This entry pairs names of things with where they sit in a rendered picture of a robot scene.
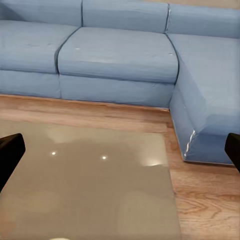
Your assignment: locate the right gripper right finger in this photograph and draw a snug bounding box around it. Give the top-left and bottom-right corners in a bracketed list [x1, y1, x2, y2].
[224, 133, 240, 172]

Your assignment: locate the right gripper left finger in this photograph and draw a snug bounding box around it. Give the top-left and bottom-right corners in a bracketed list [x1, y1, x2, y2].
[0, 133, 26, 192]

